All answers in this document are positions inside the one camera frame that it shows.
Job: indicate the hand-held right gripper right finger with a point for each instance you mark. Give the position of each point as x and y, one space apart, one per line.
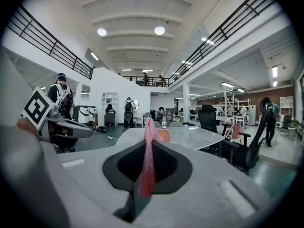
209 186

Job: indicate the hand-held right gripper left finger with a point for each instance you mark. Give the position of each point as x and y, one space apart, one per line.
90 174

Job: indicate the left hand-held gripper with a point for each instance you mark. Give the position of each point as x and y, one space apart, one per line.
38 108

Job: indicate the pink cloth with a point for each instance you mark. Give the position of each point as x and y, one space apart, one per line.
148 165

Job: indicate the orange box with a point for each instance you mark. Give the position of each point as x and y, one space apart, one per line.
165 135

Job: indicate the person's left forearm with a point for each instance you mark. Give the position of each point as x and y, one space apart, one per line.
26 127

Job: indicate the white rolling machine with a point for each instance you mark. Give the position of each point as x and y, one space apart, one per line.
80 115
92 113

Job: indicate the black gear pile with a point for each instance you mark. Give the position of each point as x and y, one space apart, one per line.
102 128

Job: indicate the dark grey chair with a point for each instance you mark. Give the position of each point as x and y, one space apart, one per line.
109 120

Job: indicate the white arched shelf unit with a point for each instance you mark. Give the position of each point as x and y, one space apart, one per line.
110 98

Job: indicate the black office chair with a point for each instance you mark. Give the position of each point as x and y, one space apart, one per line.
207 117
247 153

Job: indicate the pink chair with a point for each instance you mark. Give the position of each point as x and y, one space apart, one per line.
235 132

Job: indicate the white dressing table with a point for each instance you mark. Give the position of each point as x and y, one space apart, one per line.
138 115

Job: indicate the light grey armchair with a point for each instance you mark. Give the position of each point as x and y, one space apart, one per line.
147 117

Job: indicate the grey shell chair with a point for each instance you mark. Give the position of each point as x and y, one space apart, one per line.
158 124
177 124

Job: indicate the yellow-green small table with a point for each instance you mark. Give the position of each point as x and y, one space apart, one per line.
181 119

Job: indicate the black mezzanine railing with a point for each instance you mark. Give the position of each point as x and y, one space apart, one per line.
135 79
54 45
223 30

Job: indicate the clear bottle with red cap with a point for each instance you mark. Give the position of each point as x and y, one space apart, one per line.
164 122

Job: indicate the white refrigerator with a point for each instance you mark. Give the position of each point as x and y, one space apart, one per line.
252 115

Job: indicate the white metal shelving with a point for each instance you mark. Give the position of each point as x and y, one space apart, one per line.
225 98

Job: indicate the round ceiling lamp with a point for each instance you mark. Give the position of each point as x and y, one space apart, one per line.
159 30
101 31

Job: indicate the white bookshelf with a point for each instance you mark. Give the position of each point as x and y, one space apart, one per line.
286 106

